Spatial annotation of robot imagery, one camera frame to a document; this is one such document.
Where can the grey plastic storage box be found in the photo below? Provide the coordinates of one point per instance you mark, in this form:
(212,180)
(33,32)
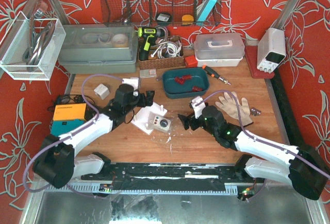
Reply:
(96,48)

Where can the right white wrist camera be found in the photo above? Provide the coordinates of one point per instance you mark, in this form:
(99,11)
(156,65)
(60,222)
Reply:
(198,105)

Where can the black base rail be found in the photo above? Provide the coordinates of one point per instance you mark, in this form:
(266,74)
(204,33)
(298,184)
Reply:
(169,177)

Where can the red spring front tray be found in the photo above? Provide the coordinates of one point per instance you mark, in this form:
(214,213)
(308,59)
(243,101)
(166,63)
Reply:
(196,89)

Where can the white power supply unit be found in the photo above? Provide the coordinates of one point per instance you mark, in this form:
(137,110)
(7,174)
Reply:
(271,50)

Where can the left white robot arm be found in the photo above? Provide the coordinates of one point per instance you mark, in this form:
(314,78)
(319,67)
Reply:
(58,161)

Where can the red flat case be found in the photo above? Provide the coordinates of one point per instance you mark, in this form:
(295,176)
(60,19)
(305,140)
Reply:
(251,58)

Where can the woven brown basket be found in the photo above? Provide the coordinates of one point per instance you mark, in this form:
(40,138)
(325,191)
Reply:
(156,63)

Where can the white peg base plate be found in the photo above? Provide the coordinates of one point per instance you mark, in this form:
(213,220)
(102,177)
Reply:
(142,120)

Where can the green black cordless drill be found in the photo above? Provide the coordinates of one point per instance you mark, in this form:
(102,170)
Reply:
(149,36)

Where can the black cable duct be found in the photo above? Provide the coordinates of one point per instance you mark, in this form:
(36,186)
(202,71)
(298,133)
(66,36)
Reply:
(286,112)

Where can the white clear lidded case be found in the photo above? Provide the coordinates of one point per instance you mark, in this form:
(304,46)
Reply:
(219,49)

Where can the red large spring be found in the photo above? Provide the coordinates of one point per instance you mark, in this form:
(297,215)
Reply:
(180,80)

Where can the white timer switch box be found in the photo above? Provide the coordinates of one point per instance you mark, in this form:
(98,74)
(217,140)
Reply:
(160,123)

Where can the white work glove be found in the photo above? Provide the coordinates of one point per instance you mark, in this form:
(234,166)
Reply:
(227,104)

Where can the orange teal device box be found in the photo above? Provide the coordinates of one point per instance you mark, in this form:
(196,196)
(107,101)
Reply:
(68,117)

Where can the small metal hardware pieces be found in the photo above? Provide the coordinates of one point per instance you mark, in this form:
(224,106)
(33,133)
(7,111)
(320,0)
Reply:
(255,112)

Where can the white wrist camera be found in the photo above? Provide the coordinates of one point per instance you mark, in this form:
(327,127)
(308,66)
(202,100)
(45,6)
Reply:
(135,82)
(198,105)

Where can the small white cube block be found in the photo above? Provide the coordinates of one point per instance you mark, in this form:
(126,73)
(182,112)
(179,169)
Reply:
(102,91)

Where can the dark green plastic tray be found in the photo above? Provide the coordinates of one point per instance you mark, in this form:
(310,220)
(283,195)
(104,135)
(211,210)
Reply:
(174,90)

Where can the small clear parts box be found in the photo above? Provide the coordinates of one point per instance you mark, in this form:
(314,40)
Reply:
(148,73)

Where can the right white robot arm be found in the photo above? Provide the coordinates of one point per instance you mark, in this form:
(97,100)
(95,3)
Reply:
(300,167)

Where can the orange handled soldering iron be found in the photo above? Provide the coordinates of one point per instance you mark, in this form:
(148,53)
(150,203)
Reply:
(211,72)

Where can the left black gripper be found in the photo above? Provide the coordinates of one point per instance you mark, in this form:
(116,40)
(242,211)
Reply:
(142,99)

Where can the yellow tape measure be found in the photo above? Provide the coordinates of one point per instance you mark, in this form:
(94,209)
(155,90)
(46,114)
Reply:
(187,20)

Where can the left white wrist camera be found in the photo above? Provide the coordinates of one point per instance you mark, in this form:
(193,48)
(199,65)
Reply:
(135,82)

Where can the blue white book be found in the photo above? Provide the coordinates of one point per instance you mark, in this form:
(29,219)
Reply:
(203,10)

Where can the small orange red box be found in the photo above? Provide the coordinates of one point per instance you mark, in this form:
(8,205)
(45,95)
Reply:
(190,61)

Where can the metal angle bracket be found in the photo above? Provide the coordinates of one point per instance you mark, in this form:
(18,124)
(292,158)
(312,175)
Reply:
(159,78)

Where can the black round tape measure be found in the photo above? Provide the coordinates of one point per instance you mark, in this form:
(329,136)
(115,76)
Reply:
(163,19)

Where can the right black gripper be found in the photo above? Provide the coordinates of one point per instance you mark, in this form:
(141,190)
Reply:
(192,122)

